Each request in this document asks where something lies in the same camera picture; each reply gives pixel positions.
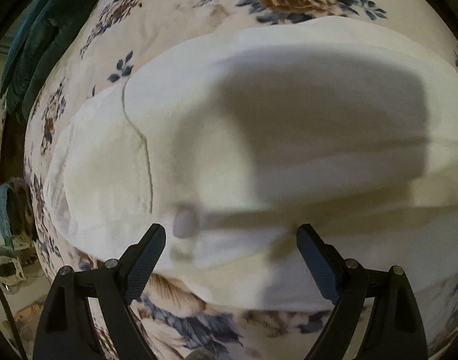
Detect white pants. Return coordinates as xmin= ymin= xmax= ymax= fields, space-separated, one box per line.
xmin=43 ymin=17 xmax=458 ymax=311

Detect patterned slipper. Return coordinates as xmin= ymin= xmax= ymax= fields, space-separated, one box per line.
xmin=0 ymin=245 xmax=37 ymax=289

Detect blue denim cloth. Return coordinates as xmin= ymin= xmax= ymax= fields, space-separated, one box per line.
xmin=0 ymin=177 xmax=37 ymax=250

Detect dark teal folded quilt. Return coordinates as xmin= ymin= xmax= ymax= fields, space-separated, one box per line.
xmin=0 ymin=0 xmax=99 ymax=119

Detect floral bed blanket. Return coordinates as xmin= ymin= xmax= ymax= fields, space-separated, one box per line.
xmin=17 ymin=0 xmax=458 ymax=359

